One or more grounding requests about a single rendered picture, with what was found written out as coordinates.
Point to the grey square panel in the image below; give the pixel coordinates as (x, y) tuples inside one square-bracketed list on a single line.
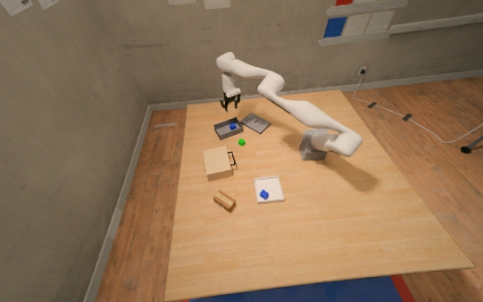
[(255, 123)]

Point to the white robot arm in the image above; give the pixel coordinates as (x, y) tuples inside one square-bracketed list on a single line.
[(309, 115)]

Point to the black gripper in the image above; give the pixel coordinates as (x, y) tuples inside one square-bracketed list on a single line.
[(229, 100)]

